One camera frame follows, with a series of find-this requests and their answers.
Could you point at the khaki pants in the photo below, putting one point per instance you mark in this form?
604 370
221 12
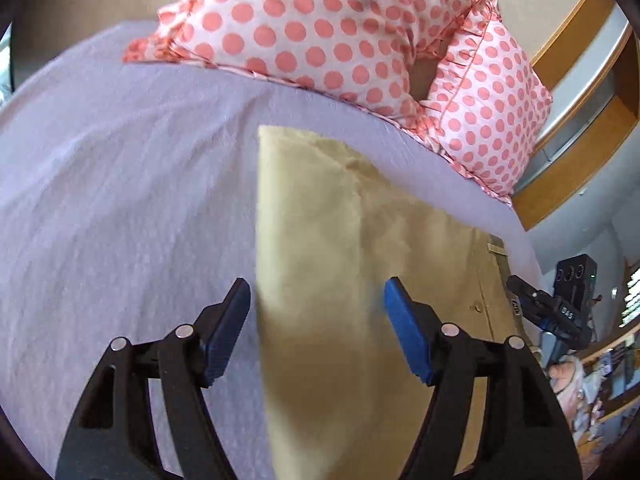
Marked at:
320 240

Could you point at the wooden shelf unit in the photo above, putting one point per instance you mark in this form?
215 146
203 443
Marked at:
612 375

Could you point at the lavender bed sheet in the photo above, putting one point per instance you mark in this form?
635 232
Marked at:
125 200

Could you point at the small pink polka dot pillow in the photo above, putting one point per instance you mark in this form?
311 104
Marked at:
487 110

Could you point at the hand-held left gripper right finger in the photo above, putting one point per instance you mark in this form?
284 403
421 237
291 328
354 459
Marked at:
405 327

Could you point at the wooden headboard frame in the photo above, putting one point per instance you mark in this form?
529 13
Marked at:
580 160

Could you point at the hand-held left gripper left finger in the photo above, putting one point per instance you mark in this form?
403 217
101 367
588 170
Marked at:
227 330

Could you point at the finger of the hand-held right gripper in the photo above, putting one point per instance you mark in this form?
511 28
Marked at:
522 291

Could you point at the person's right hand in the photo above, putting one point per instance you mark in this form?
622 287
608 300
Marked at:
564 376

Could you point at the large pink polka dot pillow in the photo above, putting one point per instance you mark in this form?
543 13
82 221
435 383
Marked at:
310 25

